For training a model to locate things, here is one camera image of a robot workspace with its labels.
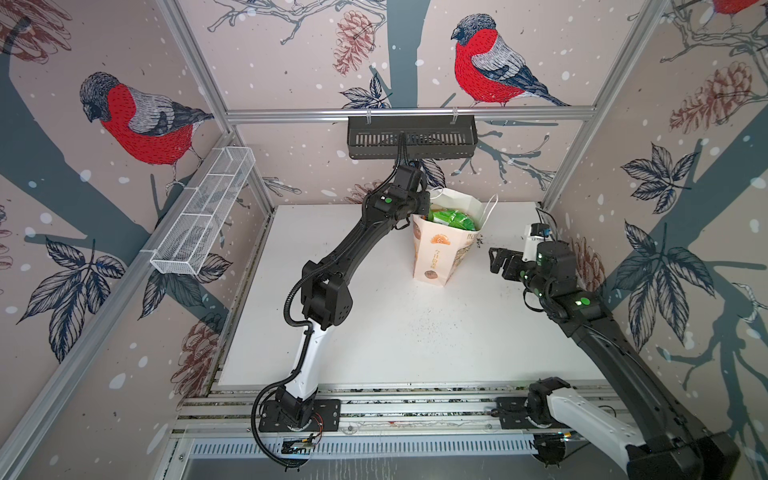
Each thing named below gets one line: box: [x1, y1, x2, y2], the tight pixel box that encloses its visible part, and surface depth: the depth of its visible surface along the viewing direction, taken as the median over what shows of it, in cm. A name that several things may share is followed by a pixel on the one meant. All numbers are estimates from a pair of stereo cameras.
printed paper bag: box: [412, 188, 498, 287], surface depth 90 cm
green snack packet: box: [427, 210, 476, 231], surface depth 90 cm
